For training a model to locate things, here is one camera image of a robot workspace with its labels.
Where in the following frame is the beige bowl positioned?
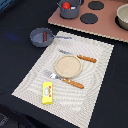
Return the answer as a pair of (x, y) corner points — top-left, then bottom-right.
(117, 4), (128, 30)

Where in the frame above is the red toy tomato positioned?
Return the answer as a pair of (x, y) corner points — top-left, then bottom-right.
(62, 2), (71, 9)

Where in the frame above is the brown toy stove board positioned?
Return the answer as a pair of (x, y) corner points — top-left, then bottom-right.
(48, 0), (128, 42)

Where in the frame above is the yellow butter box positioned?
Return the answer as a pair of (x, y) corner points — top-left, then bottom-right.
(42, 82), (53, 104)

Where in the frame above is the wooden handled toy knife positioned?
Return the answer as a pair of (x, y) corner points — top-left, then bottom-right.
(58, 49), (97, 63)

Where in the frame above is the grey toy saucepan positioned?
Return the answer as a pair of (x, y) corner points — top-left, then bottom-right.
(29, 27), (73, 48)

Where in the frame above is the grey toy pot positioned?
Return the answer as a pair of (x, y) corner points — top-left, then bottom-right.
(58, 0), (84, 19)

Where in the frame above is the brown toy sausage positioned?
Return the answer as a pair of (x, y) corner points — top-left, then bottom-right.
(43, 32), (47, 42)

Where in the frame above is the round wooden plate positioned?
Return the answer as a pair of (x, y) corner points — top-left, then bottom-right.
(55, 55), (82, 78)

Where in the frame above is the wooden handled toy fork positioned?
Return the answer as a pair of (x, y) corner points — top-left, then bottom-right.
(43, 70), (84, 89)

